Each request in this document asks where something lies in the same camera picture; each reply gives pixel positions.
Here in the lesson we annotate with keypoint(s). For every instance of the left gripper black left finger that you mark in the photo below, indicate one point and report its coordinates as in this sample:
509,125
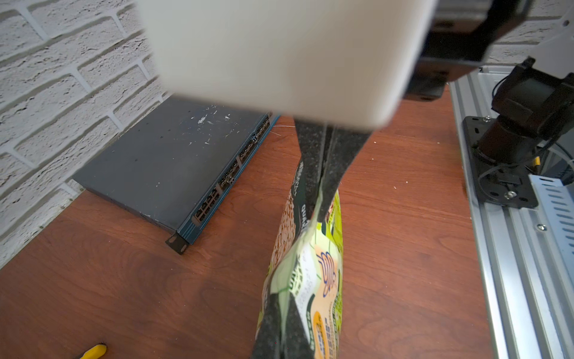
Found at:
311,138

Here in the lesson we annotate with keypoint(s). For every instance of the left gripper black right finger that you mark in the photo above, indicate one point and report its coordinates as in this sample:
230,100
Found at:
341,150

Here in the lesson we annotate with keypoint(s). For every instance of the green oats bag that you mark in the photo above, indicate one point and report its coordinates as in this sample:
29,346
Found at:
301,312

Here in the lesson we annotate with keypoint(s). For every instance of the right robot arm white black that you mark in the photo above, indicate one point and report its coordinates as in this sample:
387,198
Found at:
534,103

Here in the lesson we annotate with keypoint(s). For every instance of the dark grey network switch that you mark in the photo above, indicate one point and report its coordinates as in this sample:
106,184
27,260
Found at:
176,165

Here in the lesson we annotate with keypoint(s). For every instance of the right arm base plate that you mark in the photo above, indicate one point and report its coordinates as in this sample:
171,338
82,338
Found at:
502,185

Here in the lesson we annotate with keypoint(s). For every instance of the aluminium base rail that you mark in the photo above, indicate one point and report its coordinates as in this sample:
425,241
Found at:
525,255

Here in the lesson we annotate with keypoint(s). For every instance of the yellow handled pliers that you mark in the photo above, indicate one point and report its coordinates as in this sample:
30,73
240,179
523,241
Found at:
96,352

